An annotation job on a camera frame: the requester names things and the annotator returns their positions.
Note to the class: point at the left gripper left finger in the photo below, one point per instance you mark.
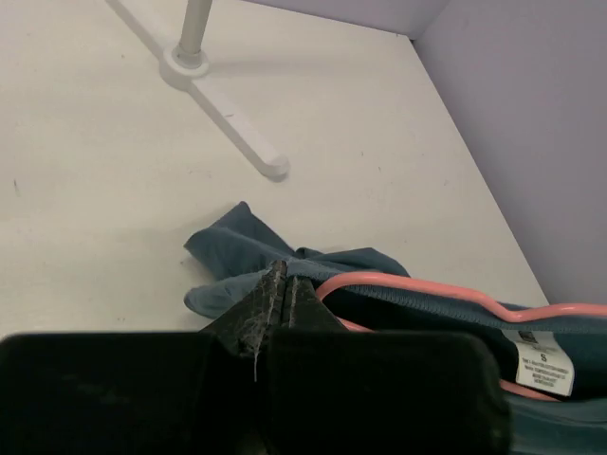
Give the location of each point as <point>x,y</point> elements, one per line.
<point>141,392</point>

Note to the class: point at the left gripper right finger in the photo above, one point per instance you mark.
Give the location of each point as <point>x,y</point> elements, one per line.
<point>323,389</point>

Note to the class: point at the blue t shirt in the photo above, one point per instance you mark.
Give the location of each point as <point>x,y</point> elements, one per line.
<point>239,248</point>

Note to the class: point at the pink wire hanger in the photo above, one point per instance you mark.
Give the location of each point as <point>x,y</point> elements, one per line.
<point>547,353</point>

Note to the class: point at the white clothes rack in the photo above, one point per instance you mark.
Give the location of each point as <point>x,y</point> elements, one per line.
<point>183,65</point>

